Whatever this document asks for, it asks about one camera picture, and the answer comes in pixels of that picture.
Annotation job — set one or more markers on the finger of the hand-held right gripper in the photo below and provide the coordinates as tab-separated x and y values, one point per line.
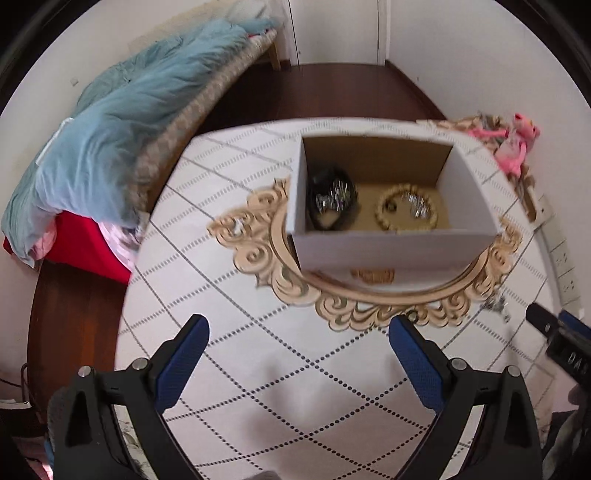
540	318
575	317

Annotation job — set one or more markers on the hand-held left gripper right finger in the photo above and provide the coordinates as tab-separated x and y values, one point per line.
415	364

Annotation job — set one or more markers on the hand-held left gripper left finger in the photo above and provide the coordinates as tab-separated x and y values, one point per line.
182	364

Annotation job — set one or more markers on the silver pendant jewelry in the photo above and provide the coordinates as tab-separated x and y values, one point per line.
496	304

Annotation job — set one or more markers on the cardboard box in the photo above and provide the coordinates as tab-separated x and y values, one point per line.
392	251

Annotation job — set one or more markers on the dark fuzzy garment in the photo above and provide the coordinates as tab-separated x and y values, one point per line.
568	443

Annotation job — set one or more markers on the pink checkered sheet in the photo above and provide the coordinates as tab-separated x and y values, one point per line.
122	237

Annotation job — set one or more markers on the small silver earring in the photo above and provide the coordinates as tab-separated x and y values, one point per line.
238	226

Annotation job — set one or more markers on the red cloth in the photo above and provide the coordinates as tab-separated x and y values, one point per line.
83	249

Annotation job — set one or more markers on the pink plush toy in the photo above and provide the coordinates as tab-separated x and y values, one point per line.
515	147

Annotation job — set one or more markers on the bed with checkered mattress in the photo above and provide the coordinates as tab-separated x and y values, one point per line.
184	124

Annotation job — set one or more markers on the light blue duvet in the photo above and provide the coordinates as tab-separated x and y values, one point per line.
120	124

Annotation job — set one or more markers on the white door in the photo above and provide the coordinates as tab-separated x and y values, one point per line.
337	27

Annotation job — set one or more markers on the white wall socket strip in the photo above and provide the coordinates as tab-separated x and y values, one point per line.
561	258

